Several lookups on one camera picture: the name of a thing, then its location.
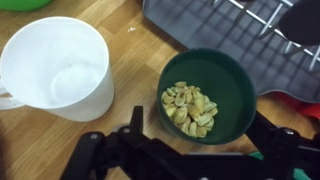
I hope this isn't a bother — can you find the bright green bowl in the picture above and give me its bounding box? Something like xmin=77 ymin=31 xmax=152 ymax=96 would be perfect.
xmin=0 ymin=0 xmax=53 ymax=12

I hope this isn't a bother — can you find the red plastic piece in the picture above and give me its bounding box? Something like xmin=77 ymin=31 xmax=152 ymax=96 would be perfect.
xmin=276 ymin=93 xmax=320 ymax=120

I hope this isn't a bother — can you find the grey dish rack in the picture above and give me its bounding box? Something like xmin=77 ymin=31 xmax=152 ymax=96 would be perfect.
xmin=142 ymin=0 xmax=320 ymax=104

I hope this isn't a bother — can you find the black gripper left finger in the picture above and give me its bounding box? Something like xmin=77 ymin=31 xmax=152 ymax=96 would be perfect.
xmin=129 ymin=105 xmax=145 ymax=135

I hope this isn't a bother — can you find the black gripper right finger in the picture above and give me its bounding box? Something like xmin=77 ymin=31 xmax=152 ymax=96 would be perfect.
xmin=245 ymin=111 xmax=285 ymax=150

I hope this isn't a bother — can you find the dark green cup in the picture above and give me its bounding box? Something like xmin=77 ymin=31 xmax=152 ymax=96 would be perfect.
xmin=156 ymin=48 xmax=258 ymax=146

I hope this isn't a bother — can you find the peanut pile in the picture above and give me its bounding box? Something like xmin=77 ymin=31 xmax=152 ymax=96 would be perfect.
xmin=161 ymin=81 xmax=219 ymax=139

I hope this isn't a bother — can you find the white mug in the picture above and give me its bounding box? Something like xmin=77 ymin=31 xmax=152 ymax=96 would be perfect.
xmin=0 ymin=16 xmax=115 ymax=123

